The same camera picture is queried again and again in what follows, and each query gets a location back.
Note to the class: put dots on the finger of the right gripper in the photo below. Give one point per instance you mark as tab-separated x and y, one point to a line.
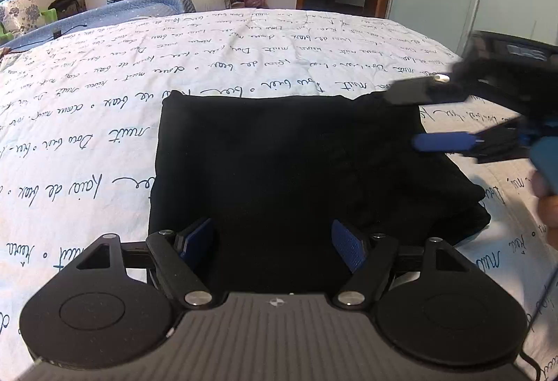
448	142
434	89

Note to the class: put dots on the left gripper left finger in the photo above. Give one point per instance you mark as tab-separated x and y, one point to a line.
168	249

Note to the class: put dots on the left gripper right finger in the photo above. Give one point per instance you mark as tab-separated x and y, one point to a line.
369	260

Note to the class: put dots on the black pants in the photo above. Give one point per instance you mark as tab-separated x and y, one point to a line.
268	178

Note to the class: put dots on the person's right hand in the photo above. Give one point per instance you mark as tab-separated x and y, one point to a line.
547	208

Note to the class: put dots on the white script-print bed quilt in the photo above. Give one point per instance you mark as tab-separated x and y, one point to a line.
80	119

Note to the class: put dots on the light blue dotted bedding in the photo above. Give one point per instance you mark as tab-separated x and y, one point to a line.
110	14

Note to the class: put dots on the green plastic chair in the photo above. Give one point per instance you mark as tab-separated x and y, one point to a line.
46	17

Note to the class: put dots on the dark brown bag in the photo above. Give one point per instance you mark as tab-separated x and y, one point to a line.
67	8

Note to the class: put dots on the floral pillow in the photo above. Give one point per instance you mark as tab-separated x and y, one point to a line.
21	16

